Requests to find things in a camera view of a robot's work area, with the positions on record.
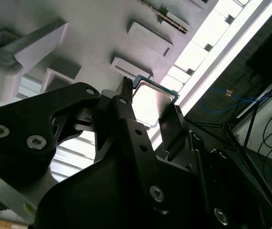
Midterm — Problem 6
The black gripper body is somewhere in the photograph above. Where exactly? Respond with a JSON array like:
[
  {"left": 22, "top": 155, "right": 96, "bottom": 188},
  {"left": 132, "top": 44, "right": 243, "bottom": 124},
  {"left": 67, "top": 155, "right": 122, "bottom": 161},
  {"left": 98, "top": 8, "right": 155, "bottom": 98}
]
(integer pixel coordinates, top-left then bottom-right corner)
[{"left": 34, "top": 154, "right": 213, "bottom": 229}]

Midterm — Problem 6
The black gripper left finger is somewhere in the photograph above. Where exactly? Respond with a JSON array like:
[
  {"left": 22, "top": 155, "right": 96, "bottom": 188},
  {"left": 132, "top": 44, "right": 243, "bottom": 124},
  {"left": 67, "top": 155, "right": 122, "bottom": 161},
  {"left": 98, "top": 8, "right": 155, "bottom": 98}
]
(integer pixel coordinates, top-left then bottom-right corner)
[{"left": 0, "top": 76, "right": 173, "bottom": 215}]

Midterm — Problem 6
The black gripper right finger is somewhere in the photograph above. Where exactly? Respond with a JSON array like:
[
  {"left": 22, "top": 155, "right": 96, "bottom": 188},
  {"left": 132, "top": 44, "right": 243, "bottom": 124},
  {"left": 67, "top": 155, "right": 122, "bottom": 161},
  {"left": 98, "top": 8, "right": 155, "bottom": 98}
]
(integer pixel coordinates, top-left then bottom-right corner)
[{"left": 158, "top": 105, "right": 272, "bottom": 229}]

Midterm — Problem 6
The silver CPU green edge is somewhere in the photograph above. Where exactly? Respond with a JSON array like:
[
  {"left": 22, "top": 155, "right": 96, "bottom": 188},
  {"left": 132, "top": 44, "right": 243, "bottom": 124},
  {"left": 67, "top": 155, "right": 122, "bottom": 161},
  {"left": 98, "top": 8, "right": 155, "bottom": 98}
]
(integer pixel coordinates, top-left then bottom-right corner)
[{"left": 130, "top": 74, "right": 181, "bottom": 129}]

